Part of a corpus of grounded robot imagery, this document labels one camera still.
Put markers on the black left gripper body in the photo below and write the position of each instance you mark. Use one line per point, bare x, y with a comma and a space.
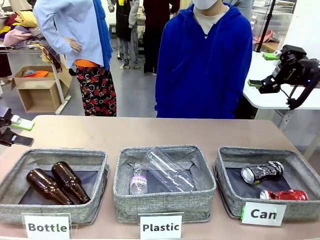
5, 116

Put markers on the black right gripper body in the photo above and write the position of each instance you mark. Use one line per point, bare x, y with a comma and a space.
295, 70

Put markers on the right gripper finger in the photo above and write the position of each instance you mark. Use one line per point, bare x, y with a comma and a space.
271, 55
267, 85

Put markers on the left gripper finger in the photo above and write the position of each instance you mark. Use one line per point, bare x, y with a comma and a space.
15, 140
23, 123

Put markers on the brown glass bottle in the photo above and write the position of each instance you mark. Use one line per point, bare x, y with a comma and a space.
71, 183
47, 186

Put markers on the crushed black can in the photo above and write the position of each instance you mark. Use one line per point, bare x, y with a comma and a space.
262, 171

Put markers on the crushed red can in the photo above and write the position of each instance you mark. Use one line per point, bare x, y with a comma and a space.
287, 195

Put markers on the small crushed pink-label bottle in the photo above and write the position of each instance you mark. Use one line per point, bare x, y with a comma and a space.
138, 181

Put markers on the large clear plastic bottle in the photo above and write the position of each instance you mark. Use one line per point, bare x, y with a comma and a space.
170, 170

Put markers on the person right forearm blue sleeve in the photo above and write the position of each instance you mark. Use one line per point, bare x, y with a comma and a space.
163, 97

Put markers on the person left forearm blue sleeve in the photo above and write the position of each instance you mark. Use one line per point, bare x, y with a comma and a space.
232, 100

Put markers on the grey fabric basket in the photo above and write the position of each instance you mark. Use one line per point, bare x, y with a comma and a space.
162, 202
297, 162
12, 175

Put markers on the white Can label sign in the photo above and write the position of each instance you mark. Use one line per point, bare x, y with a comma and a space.
263, 214

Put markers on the pink cloth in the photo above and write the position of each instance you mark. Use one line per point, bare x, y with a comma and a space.
268, 37

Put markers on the black tripod pole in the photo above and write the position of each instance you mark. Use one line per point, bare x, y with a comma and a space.
267, 25

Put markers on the open cardboard box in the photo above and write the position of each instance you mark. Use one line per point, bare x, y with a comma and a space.
37, 95

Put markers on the clear storage bins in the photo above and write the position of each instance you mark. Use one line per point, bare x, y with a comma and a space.
277, 17

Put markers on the orange cloth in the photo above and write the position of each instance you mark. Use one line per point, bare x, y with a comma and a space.
37, 73

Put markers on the person blue hoodie torso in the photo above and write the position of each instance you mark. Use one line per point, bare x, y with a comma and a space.
200, 62

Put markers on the patterned hanging cloth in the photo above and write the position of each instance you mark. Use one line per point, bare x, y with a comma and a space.
51, 57

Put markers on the black red floral skirt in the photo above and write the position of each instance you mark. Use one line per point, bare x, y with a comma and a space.
97, 92

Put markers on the white face mask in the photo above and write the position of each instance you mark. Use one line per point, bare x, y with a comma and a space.
205, 3

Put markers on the orange garment on mannequin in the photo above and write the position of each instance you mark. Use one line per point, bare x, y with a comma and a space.
86, 63

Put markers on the pile of colourful clothes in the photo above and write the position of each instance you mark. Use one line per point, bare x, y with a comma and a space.
20, 27

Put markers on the white Bottle label sign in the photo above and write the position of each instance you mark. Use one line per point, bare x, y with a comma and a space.
47, 227

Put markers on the beige mannequin hand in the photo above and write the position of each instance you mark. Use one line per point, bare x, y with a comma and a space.
74, 45

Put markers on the light blue mannequin shirt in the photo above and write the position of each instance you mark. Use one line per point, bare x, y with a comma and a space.
75, 20

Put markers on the person in dark red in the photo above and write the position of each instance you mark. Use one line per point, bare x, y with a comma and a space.
155, 37

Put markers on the blue scarf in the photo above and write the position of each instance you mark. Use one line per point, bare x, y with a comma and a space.
103, 30

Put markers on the white Plastic label sign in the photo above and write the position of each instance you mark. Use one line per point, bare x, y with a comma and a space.
161, 227

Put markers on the white table leg frame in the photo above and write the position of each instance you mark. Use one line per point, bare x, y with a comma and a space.
60, 85

